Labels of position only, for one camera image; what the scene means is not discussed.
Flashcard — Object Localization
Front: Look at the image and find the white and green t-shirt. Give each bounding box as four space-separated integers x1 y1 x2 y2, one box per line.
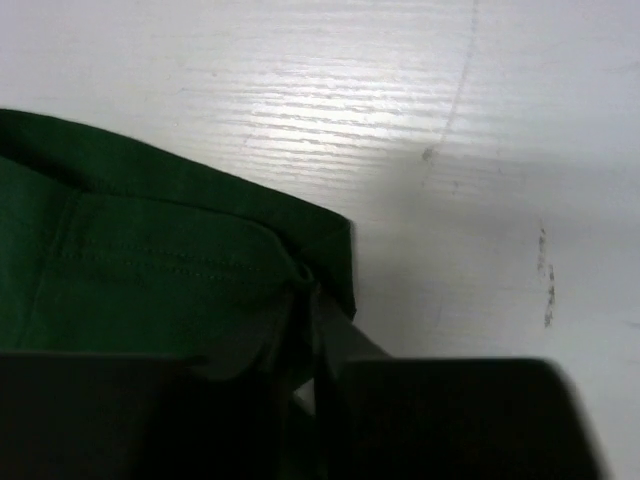
1 110 356 384

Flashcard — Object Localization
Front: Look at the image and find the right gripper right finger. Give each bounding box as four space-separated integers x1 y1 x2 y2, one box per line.
314 293 605 479

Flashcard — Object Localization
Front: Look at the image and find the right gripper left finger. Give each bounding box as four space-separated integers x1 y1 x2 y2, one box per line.
1 352 306 479

